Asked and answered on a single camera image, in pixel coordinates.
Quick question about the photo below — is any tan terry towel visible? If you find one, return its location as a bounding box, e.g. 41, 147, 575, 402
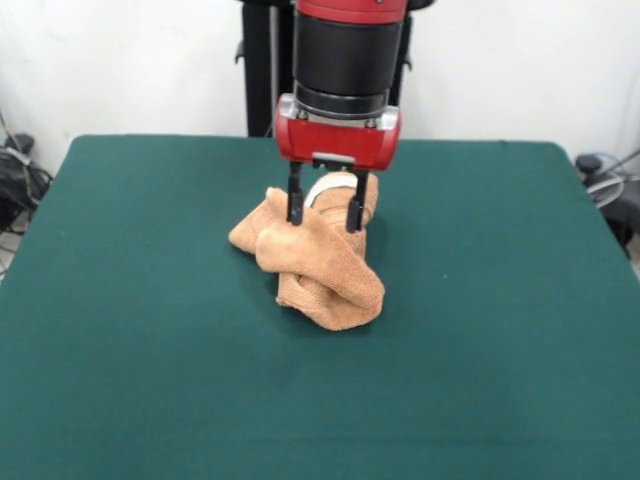
228, 172, 387, 332

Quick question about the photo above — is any dark green table cloth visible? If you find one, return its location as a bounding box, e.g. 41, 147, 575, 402
0, 133, 640, 480

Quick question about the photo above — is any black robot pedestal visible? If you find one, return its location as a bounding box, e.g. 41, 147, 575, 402
234, 0, 416, 139

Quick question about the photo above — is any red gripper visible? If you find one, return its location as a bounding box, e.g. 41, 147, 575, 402
273, 107, 404, 234

